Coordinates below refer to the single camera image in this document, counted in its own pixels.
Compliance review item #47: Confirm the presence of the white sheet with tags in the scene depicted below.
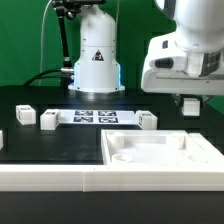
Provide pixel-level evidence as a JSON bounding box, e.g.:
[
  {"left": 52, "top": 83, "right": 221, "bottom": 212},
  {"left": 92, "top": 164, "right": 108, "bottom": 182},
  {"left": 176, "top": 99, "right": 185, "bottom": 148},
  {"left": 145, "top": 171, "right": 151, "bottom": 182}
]
[{"left": 59, "top": 109, "right": 137, "bottom": 125}]

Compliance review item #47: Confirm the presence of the white cable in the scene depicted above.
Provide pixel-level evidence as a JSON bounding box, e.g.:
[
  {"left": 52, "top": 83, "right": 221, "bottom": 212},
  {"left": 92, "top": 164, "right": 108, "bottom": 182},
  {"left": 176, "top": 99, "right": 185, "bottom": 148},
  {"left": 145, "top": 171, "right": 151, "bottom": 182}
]
[{"left": 39, "top": 0, "right": 54, "bottom": 86}]

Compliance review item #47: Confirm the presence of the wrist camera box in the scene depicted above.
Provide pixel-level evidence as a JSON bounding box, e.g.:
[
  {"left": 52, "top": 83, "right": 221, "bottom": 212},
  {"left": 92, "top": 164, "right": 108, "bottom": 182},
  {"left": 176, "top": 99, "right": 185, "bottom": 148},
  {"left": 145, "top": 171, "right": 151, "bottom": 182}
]
[{"left": 149, "top": 50, "right": 204, "bottom": 77}]

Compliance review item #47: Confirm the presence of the white obstacle fence front bar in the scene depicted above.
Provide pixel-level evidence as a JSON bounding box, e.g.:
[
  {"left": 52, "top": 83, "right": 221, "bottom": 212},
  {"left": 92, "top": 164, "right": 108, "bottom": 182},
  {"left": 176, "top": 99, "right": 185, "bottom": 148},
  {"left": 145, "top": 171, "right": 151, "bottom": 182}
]
[{"left": 0, "top": 165, "right": 224, "bottom": 192}]

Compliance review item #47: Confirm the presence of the black cable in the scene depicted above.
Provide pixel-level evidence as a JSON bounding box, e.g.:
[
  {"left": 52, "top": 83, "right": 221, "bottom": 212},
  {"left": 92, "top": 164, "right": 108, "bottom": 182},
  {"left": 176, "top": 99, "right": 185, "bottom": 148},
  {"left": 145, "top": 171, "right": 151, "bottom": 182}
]
[{"left": 22, "top": 68, "right": 75, "bottom": 88}]

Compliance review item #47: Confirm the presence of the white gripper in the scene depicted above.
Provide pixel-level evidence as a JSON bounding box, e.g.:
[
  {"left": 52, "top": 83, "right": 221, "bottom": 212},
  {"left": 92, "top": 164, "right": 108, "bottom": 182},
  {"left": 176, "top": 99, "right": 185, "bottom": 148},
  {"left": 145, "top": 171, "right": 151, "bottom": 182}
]
[{"left": 141, "top": 34, "right": 224, "bottom": 104}]

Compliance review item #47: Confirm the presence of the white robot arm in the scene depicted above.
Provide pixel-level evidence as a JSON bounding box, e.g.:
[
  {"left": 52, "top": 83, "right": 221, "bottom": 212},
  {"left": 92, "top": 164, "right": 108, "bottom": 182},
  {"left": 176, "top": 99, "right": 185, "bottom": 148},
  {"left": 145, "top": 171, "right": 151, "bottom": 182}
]
[{"left": 69, "top": 0, "right": 224, "bottom": 97}]

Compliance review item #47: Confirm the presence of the white block at left edge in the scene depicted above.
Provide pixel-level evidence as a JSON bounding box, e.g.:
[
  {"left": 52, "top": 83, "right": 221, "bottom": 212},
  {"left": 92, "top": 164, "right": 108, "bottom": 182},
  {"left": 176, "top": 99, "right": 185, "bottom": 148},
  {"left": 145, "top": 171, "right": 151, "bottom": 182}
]
[{"left": 0, "top": 130, "right": 3, "bottom": 150}]

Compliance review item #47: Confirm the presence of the white square tabletop part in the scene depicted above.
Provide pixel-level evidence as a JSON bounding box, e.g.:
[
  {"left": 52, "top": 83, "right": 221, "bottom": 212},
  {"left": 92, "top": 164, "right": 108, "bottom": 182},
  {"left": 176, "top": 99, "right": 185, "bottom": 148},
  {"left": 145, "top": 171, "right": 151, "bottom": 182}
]
[{"left": 101, "top": 130, "right": 224, "bottom": 165}]

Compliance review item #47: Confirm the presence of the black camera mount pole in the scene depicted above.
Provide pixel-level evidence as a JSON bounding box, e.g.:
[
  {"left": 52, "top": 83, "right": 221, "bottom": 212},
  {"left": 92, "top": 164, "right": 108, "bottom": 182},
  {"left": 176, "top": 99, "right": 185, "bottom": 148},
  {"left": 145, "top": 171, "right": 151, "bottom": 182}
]
[{"left": 51, "top": 0, "right": 106, "bottom": 85}]

